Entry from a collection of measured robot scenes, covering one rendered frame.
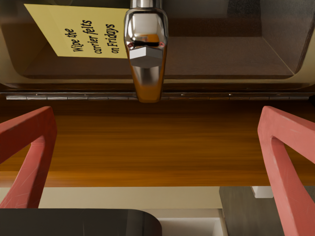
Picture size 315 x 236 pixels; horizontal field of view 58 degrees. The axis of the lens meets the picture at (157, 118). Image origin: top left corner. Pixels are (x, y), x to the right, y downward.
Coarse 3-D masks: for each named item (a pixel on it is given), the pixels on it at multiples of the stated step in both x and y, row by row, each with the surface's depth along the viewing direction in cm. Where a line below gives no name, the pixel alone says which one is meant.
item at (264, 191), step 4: (252, 188) 63; (256, 188) 60; (260, 188) 59; (264, 188) 59; (268, 188) 59; (256, 192) 60; (260, 192) 60; (264, 192) 60; (268, 192) 60; (272, 192) 60; (256, 196) 60; (260, 196) 60; (264, 196) 60; (268, 196) 61; (272, 196) 61
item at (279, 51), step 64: (0, 0) 15; (64, 0) 16; (128, 0) 16; (192, 0) 16; (256, 0) 16; (0, 64) 25; (64, 64) 25; (128, 64) 25; (192, 64) 25; (256, 64) 25
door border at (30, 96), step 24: (24, 96) 36; (48, 96) 36; (72, 96) 36; (96, 96) 36; (120, 96) 37; (168, 96) 37; (192, 96) 37; (216, 96) 37; (240, 96) 37; (264, 96) 37; (288, 96) 37
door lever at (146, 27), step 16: (144, 0) 10; (160, 0) 10; (128, 16) 10; (144, 16) 10; (160, 16) 10; (128, 32) 10; (144, 32) 10; (160, 32) 10; (128, 48) 10; (144, 48) 10; (160, 48) 10; (144, 64) 10; (160, 64) 10; (144, 80) 13; (160, 80) 13; (144, 96) 16; (160, 96) 17
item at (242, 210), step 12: (312, 96) 46; (228, 192) 97; (240, 192) 84; (252, 192) 74; (312, 192) 46; (228, 204) 97; (240, 204) 84; (252, 204) 74; (264, 204) 66; (228, 216) 97; (240, 216) 84; (252, 216) 74; (264, 216) 66; (276, 216) 59; (228, 228) 97; (240, 228) 84; (252, 228) 74; (264, 228) 66; (276, 228) 59
